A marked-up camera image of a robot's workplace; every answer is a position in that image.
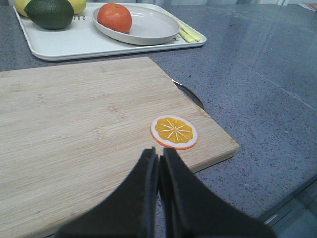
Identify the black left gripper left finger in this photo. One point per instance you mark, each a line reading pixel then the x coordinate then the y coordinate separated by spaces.
pixel 129 212

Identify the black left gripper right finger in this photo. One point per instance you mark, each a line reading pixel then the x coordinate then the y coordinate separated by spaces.
pixel 193 211

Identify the beige round plate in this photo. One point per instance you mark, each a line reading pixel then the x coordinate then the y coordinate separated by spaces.
pixel 149 27

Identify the whole orange fruit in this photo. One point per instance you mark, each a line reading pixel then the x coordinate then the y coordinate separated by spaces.
pixel 115 16

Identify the white rectangular tray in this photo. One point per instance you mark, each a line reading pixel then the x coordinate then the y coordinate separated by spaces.
pixel 82 39

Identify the orange slice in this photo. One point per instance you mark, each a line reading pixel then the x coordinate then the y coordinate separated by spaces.
pixel 174 132

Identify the wooden cutting board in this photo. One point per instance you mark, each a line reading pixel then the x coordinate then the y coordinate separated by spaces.
pixel 70 134

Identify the yellow-green vegetable sticks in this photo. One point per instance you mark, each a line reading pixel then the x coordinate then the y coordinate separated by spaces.
pixel 186 32

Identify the dark green lime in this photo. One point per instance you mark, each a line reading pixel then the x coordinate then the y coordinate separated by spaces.
pixel 50 14

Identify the partly hidden yellow lemon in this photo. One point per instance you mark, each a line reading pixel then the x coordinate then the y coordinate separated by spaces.
pixel 20 5

